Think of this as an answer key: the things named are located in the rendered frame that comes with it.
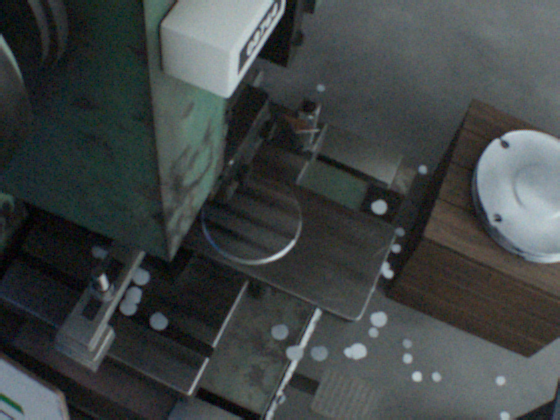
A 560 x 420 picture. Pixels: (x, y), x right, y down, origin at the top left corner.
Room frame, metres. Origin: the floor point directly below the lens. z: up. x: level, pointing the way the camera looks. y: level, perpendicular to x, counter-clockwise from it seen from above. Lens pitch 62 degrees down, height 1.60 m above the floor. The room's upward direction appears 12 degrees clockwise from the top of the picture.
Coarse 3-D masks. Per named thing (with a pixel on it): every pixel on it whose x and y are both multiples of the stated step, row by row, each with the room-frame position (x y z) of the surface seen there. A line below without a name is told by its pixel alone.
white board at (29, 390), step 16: (0, 352) 0.19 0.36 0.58; (0, 368) 0.18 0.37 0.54; (16, 368) 0.18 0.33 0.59; (0, 384) 0.16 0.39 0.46; (16, 384) 0.16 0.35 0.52; (32, 384) 0.16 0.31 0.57; (48, 384) 0.17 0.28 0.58; (0, 400) 0.15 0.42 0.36; (16, 400) 0.15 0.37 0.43; (32, 400) 0.15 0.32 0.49; (48, 400) 0.15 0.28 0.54; (64, 400) 0.15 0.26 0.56; (0, 416) 0.13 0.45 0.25; (16, 416) 0.13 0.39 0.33; (32, 416) 0.13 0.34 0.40; (48, 416) 0.13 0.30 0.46; (64, 416) 0.14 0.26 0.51
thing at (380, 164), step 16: (336, 128) 0.65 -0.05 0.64; (336, 144) 0.62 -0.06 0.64; (352, 144) 0.63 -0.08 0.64; (368, 144) 0.63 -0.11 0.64; (320, 160) 0.60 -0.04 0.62; (336, 160) 0.59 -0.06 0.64; (352, 160) 0.60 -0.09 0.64; (368, 160) 0.60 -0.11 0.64; (384, 160) 0.61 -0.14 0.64; (368, 176) 0.58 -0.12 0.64; (384, 176) 0.58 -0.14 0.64; (400, 176) 0.60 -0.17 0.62; (368, 192) 0.58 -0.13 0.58; (384, 192) 0.58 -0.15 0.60; (400, 192) 0.57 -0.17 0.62; (368, 208) 0.58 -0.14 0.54
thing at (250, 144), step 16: (240, 80) 0.44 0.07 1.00; (240, 96) 0.44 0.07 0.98; (256, 96) 0.44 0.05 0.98; (240, 112) 0.42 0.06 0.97; (256, 112) 0.42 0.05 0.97; (240, 128) 0.40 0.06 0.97; (256, 128) 0.42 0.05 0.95; (272, 128) 0.43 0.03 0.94; (224, 144) 0.36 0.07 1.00; (240, 144) 0.38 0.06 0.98; (256, 144) 0.42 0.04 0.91; (224, 160) 0.36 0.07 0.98; (240, 160) 0.38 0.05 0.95; (240, 176) 0.36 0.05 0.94; (224, 192) 0.36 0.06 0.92
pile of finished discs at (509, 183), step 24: (504, 144) 0.89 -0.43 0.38; (528, 144) 0.89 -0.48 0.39; (552, 144) 0.91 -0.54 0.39; (480, 168) 0.81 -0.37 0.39; (504, 168) 0.82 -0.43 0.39; (528, 168) 0.83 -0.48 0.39; (552, 168) 0.85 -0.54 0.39; (480, 192) 0.75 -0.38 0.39; (504, 192) 0.76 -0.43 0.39; (528, 192) 0.77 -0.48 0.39; (552, 192) 0.78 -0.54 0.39; (480, 216) 0.71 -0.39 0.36; (504, 216) 0.71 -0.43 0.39; (528, 216) 0.72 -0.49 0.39; (552, 216) 0.73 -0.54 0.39; (504, 240) 0.66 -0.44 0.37; (528, 240) 0.67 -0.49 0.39; (552, 240) 0.68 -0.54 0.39
